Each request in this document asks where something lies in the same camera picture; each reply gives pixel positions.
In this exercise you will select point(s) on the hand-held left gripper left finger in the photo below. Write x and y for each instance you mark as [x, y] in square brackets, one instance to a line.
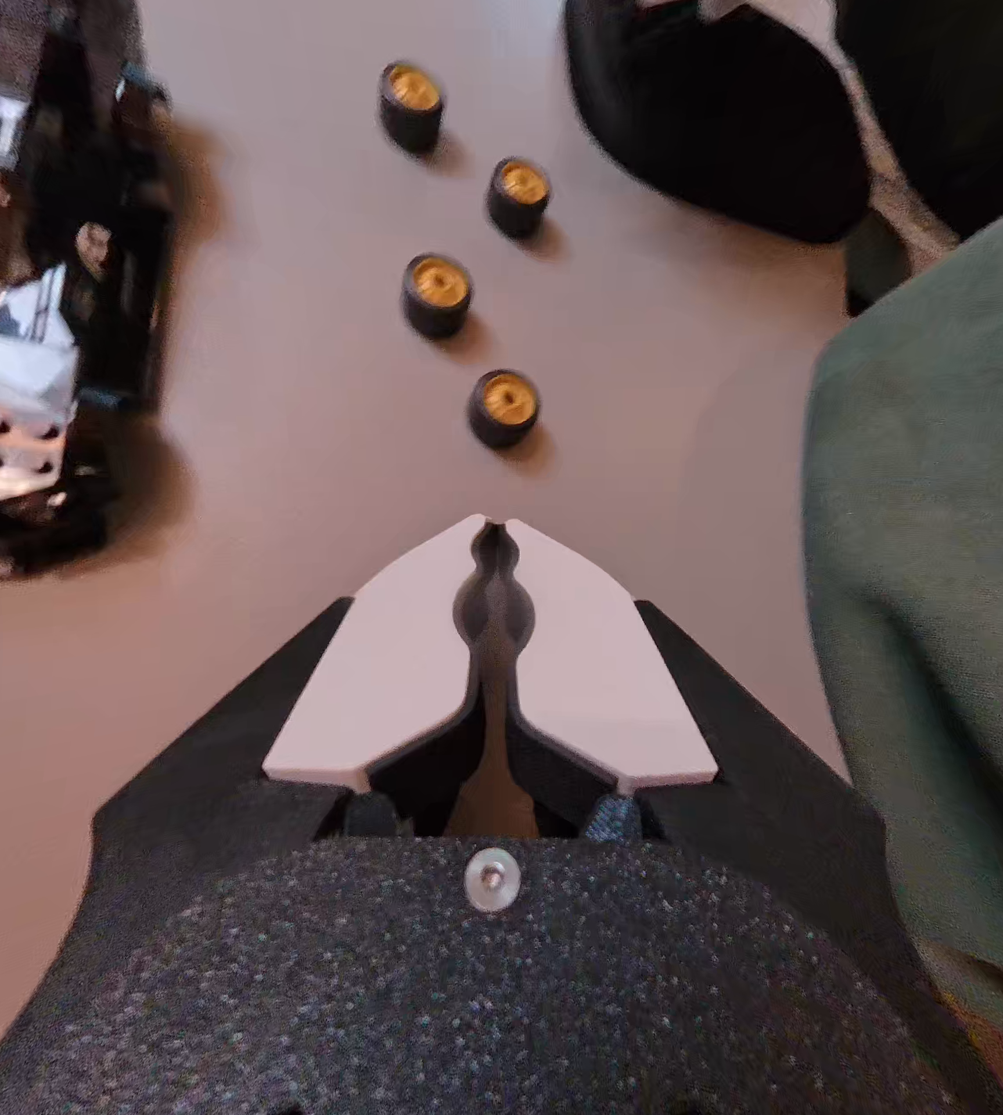
[380, 689]

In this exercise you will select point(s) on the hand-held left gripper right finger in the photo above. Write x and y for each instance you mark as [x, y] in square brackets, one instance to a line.
[615, 689]

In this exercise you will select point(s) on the black lego wheel gold hub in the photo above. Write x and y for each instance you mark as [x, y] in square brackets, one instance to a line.
[503, 406]
[411, 101]
[519, 195]
[437, 293]

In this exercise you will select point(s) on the black lego car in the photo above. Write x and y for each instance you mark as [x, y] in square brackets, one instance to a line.
[49, 262]

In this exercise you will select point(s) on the black dimpled wrist rest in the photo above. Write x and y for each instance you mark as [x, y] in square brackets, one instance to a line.
[711, 122]

